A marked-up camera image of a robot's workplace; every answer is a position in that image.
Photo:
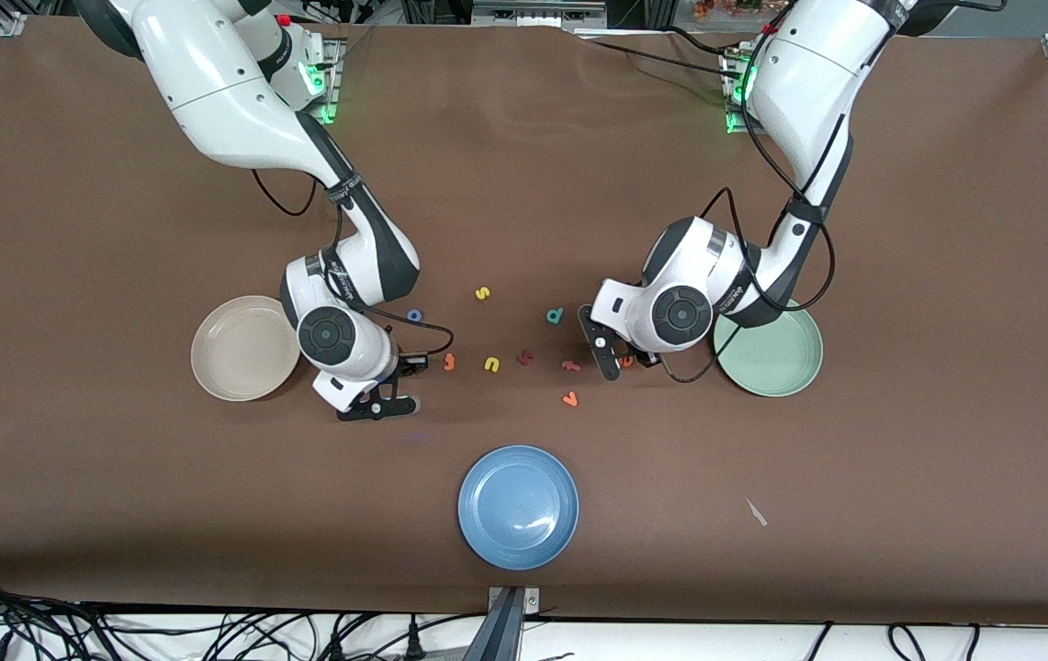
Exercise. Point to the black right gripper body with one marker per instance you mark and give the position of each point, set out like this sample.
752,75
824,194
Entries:
406,366

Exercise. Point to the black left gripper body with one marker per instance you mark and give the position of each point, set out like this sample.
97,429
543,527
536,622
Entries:
641,359

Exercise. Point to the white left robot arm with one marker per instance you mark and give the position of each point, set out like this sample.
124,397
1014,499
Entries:
808,83

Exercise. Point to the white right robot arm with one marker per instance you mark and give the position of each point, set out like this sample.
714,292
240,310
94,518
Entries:
230,101

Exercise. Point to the dark red angular letter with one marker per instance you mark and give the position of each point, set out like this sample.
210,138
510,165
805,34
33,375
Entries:
526,357

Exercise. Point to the pale green plate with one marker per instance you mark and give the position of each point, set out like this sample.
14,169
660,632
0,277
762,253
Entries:
781,358

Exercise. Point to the beige brown plate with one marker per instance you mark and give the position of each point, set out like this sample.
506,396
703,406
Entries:
239,353

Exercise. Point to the blue plate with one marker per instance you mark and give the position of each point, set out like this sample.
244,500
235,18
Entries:
518,507

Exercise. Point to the small white paper scrap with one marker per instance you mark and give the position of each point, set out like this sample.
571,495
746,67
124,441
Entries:
756,512

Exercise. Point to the brown table cover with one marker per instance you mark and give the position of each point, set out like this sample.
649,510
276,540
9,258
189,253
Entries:
524,184

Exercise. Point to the orange flower bunch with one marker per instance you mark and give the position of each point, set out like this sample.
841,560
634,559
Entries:
726,7

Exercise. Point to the grey power strip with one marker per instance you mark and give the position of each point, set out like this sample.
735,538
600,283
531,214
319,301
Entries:
533,11

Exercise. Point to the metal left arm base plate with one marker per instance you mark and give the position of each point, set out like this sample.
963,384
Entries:
733,127

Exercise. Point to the silver mounting bracket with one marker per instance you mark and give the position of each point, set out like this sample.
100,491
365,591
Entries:
531,601

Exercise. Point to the grey camera pole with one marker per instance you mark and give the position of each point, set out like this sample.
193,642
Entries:
498,633

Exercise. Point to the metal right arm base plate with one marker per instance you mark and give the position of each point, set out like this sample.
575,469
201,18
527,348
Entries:
336,83

